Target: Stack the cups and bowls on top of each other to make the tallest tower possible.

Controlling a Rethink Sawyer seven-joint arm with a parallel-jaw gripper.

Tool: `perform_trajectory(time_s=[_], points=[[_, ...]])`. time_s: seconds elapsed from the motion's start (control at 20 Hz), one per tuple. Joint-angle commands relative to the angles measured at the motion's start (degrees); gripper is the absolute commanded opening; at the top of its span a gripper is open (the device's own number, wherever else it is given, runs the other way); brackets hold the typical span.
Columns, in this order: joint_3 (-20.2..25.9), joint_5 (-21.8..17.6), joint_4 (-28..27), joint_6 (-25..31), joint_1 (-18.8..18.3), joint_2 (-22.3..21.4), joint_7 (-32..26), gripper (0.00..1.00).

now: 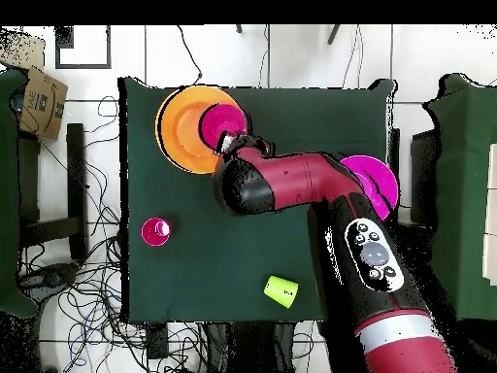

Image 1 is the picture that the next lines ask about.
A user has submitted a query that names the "small red plastic bowl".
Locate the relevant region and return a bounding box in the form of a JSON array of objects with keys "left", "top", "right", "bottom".
[{"left": 199, "top": 103, "right": 249, "bottom": 151}]

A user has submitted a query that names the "large orange plastic bowl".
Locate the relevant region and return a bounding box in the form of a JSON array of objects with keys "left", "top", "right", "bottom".
[{"left": 154, "top": 84, "right": 244, "bottom": 175}]

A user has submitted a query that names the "green plastic cup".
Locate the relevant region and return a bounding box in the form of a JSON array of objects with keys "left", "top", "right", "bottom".
[{"left": 263, "top": 275, "right": 299, "bottom": 309}]

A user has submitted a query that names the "black computer tower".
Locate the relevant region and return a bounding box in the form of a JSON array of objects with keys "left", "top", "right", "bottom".
[{"left": 410, "top": 128, "right": 442, "bottom": 228}]

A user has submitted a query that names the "dark green tablecloth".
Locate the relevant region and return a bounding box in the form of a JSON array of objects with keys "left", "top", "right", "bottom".
[{"left": 117, "top": 76, "right": 397, "bottom": 323}]

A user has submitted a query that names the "red plastic cup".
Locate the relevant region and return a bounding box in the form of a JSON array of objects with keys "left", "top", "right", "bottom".
[{"left": 140, "top": 217, "right": 173, "bottom": 248}]

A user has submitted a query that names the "large pink plastic bowl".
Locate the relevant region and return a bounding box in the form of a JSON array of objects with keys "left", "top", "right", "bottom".
[{"left": 339, "top": 154, "right": 400, "bottom": 222}]

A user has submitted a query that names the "printed cardboard box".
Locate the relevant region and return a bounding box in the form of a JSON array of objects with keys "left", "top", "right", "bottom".
[{"left": 17, "top": 66, "right": 70, "bottom": 142}]

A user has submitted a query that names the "green cloth covered side table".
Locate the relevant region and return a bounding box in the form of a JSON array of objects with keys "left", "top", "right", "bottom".
[
  {"left": 421, "top": 73, "right": 497, "bottom": 322},
  {"left": 0, "top": 68, "right": 40, "bottom": 321}
]

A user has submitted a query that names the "plain cardboard box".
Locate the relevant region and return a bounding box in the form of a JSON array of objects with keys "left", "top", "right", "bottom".
[{"left": 0, "top": 30, "right": 48, "bottom": 73}]

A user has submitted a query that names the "black floor cable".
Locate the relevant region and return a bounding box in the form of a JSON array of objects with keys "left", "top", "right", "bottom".
[{"left": 176, "top": 25, "right": 204, "bottom": 87}]

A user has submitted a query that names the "dark wooden stool frame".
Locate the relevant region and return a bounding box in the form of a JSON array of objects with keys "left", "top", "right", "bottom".
[
  {"left": 17, "top": 122, "right": 88, "bottom": 261},
  {"left": 387, "top": 127, "right": 401, "bottom": 172}
]

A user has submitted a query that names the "tangle of cables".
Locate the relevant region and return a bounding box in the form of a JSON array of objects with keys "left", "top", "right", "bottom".
[{"left": 17, "top": 94, "right": 207, "bottom": 373}]

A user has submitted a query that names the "black square frame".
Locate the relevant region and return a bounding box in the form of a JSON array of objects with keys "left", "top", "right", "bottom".
[{"left": 54, "top": 25, "right": 113, "bottom": 70}]

